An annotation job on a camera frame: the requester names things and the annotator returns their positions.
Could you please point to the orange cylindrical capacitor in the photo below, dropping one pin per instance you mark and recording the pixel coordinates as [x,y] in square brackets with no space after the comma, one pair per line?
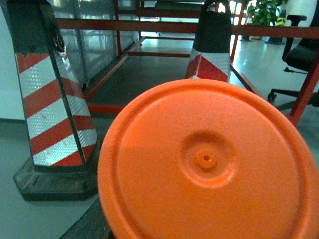
[204,159]

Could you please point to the green potted plant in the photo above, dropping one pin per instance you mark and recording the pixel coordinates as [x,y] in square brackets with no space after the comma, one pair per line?
[266,12]

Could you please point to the red metal table frame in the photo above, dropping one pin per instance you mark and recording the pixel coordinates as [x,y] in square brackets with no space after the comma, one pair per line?
[303,96]

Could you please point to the red white striped cone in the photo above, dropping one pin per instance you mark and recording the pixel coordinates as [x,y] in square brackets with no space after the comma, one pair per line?
[64,144]

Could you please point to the black red white cone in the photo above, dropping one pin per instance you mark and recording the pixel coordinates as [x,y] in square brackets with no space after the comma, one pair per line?
[210,54]

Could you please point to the yellow black striped bollard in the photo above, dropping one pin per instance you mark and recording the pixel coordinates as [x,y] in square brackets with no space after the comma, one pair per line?
[281,20]

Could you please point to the black office chair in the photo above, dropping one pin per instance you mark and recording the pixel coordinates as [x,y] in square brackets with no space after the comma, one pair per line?
[300,57]

